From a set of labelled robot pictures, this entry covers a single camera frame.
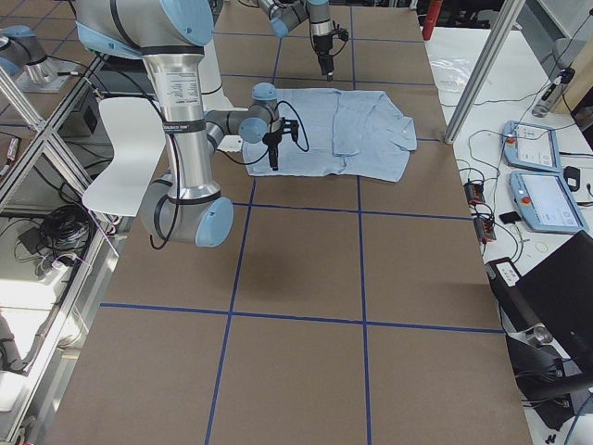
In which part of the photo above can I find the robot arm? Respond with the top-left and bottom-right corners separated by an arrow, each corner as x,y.
240,0 -> 348,82
76,1 -> 283,248

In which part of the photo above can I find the upper blue teach pendant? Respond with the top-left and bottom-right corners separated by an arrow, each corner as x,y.
502,121 -> 561,173

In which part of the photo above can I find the red cylinder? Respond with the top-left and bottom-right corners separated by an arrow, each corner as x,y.
422,0 -> 443,41

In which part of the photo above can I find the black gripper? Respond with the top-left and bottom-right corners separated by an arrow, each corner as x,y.
262,118 -> 284,172
312,33 -> 334,82

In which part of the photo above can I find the white plastic chair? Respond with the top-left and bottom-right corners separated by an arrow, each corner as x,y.
82,97 -> 166,217

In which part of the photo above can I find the lower blue teach pendant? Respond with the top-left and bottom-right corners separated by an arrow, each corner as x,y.
509,171 -> 589,235

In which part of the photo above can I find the clear plastic bag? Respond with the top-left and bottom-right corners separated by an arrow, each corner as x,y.
429,57 -> 472,94

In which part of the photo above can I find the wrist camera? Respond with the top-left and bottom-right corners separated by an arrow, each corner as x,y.
281,118 -> 299,143
333,26 -> 349,43

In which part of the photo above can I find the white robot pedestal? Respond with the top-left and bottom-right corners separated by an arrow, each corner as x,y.
198,1 -> 243,153

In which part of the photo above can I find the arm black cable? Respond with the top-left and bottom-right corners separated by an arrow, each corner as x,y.
226,100 -> 310,164

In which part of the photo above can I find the light blue button shirt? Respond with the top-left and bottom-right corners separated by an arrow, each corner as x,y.
242,88 -> 417,183

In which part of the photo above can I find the clear water bottle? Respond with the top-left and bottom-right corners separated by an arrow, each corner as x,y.
532,76 -> 561,118

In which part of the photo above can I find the orange black connector box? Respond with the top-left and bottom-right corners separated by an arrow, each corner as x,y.
463,182 -> 486,205

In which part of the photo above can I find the blue teach pendant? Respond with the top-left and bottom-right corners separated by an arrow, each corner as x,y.
502,121 -> 561,173
509,171 -> 589,235

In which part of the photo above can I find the aluminium frame post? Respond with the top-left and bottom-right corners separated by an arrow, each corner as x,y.
443,0 -> 525,145

